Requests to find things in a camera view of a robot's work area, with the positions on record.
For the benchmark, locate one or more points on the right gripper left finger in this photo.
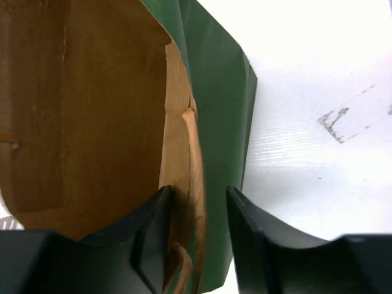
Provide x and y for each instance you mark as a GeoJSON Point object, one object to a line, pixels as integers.
{"type": "Point", "coordinates": [127, 256]}

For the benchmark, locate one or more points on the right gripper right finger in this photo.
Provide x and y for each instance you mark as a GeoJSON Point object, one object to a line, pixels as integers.
{"type": "Point", "coordinates": [274, 257]}

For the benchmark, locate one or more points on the green brown paper bag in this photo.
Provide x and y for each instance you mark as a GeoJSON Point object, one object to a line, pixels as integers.
{"type": "Point", "coordinates": [105, 102]}

